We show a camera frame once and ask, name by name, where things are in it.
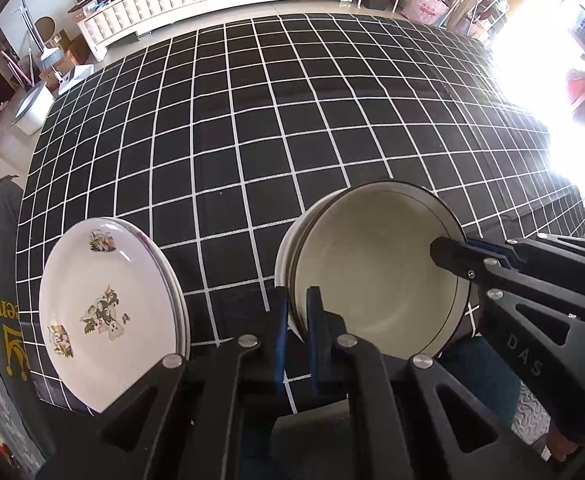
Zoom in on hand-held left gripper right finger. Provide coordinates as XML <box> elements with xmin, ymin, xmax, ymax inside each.
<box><xmin>305</xmin><ymin>286</ymin><xmax>558</xmax><ymax>480</ymax></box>

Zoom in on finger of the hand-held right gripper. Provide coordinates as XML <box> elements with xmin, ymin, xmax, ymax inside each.
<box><xmin>429</xmin><ymin>236</ymin><xmax>585</xmax><ymax>318</ymax></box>
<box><xmin>467</xmin><ymin>232</ymin><xmax>585</xmax><ymax>273</ymax></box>

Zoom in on person's blue trouser leg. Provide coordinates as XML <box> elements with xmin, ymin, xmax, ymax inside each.
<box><xmin>442</xmin><ymin>335</ymin><xmax>523</xmax><ymax>427</ymax></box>

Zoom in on white plate pink flowers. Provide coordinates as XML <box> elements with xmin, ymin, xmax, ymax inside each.
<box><xmin>117</xmin><ymin>217</ymin><xmax>192</xmax><ymax>362</ymax></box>

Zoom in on grey quilted cushion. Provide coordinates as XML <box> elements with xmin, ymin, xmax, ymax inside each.
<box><xmin>511</xmin><ymin>384</ymin><xmax>550</xmax><ymax>456</ymax></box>

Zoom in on white floor lamp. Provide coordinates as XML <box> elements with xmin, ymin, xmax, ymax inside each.
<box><xmin>17</xmin><ymin>0</ymin><xmax>68</xmax><ymax>81</ymax></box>

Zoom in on large white bowl red print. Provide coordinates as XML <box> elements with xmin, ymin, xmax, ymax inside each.
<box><xmin>274</xmin><ymin>194</ymin><xmax>323</xmax><ymax>346</ymax></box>

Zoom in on pink bag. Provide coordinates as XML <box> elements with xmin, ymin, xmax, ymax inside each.
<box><xmin>402</xmin><ymin>0</ymin><xmax>450</xmax><ymax>26</ymax></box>

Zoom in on black white checked tablecloth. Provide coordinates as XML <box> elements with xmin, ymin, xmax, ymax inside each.
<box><xmin>15</xmin><ymin>12</ymin><xmax>585</xmax><ymax>417</ymax></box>

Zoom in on person's right hand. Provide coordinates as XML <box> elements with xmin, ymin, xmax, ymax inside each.
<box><xmin>527</xmin><ymin>422</ymin><xmax>585</xmax><ymax>463</ymax></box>

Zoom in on white plastic bin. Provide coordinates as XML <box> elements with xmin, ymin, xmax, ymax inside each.
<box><xmin>11</xmin><ymin>82</ymin><xmax>56</xmax><ymax>136</ymax></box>

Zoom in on white box on floor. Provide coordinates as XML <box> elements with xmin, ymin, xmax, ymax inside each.
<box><xmin>57</xmin><ymin>64</ymin><xmax>96</xmax><ymax>96</ymax></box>

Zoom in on white plate cartoon print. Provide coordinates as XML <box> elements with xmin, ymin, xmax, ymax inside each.
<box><xmin>39</xmin><ymin>217</ymin><xmax>183</xmax><ymax>413</ymax></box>

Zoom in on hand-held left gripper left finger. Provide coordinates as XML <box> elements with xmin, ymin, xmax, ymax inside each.
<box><xmin>37</xmin><ymin>286</ymin><xmax>290</xmax><ymax>480</ymax></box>

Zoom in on grey cloth gold crown print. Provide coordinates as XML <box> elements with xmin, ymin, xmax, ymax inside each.
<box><xmin>0</xmin><ymin>175</ymin><xmax>49</xmax><ymax>480</ymax></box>

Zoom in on cream bowl patterned outside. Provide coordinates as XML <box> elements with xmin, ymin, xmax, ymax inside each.
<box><xmin>290</xmin><ymin>181</ymin><xmax>472</xmax><ymax>361</ymax></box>

